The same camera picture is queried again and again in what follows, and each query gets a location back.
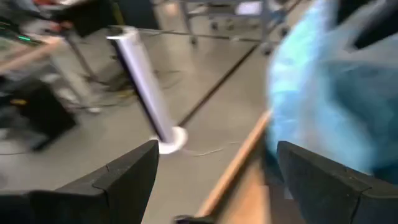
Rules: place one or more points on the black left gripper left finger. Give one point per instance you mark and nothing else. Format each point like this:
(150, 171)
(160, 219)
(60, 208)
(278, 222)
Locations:
(93, 205)

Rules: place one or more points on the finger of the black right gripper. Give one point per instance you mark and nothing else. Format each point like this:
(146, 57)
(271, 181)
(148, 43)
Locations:
(379, 32)

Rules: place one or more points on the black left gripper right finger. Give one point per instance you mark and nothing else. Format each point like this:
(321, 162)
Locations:
(342, 199)

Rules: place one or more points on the blue plastic trash bag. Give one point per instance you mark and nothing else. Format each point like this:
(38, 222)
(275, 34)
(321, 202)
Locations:
(326, 93)

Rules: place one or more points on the black floor case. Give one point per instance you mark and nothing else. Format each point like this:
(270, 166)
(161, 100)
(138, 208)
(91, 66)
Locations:
(37, 115)

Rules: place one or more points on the grey metal workbench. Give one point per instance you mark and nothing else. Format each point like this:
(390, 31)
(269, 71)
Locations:
(74, 77)

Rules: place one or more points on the white pole with round base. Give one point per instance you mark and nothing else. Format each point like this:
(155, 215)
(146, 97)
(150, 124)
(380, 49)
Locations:
(143, 77)

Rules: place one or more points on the grey cart on casters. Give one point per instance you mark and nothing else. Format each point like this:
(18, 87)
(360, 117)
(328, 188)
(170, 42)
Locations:
(233, 12)

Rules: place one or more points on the black aluminium table frame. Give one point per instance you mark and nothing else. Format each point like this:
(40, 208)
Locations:
(192, 219)

